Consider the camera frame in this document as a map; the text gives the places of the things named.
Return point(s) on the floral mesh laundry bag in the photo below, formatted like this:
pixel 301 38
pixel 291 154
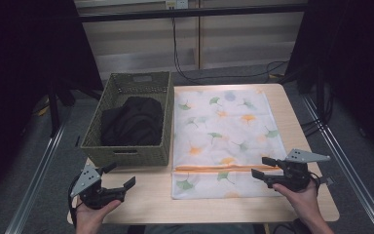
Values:
pixel 227 130

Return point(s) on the black metal stand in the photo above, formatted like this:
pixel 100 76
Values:
pixel 54 110

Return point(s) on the grey tape marker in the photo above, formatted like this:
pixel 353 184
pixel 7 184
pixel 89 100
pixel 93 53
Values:
pixel 329 180

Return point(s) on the black horizontal bar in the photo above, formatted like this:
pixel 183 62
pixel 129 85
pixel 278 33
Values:
pixel 188 13

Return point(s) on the green woven basket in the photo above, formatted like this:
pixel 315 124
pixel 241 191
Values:
pixel 165 130

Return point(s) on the person's right hand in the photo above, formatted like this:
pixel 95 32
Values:
pixel 302 200

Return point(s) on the person's left hand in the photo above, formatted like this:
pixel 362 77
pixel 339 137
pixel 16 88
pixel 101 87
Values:
pixel 89 217

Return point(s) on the metal floor rail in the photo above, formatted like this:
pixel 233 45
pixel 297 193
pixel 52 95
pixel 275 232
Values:
pixel 35 182
pixel 347 169

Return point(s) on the black garment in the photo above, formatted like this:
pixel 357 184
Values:
pixel 133 122

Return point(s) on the black curtain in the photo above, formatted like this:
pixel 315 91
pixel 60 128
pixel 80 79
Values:
pixel 19 65
pixel 354 48

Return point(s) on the white wall socket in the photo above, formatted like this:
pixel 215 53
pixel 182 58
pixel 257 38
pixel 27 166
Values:
pixel 177 4

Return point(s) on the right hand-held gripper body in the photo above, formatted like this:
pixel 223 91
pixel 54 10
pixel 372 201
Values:
pixel 295 175

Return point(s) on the person's grey clothing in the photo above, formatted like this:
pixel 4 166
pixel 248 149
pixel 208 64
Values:
pixel 201 229

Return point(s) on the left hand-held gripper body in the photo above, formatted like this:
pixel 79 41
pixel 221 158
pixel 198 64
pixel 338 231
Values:
pixel 89 183

